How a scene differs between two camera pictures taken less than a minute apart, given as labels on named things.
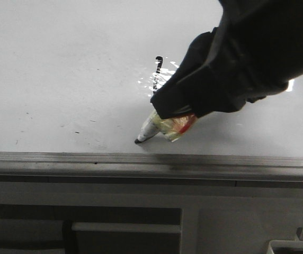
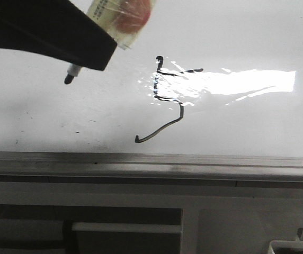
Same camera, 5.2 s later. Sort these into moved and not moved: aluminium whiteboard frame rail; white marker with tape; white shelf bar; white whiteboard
Moved: white marker with tape
Not moved: white shelf bar; white whiteboard; aluminium whiteboard frame rail
